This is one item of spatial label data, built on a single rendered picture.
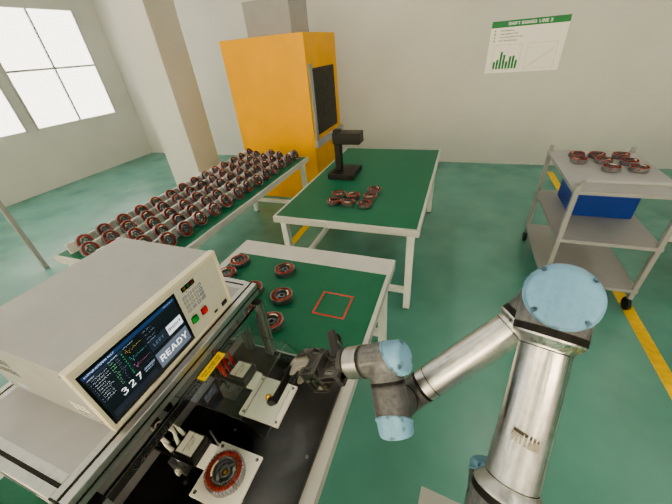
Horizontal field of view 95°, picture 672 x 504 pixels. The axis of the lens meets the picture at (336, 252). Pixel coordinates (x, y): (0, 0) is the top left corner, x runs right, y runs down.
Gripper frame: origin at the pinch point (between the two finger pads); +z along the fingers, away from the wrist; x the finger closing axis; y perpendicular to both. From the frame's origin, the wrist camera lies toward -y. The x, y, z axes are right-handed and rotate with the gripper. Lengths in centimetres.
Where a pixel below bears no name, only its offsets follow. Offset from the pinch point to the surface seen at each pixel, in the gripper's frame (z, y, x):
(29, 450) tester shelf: 35, 41, -27
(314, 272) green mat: 42, -76, 11
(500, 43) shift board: -91, -510, -15
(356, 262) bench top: 25, -91, 21
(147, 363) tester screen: 17.4, 18.8, -26.0
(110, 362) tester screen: 13.5, 24.5, -32.8
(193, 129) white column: 254, -286, -144
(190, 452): 25.0, 25.0, 1.0
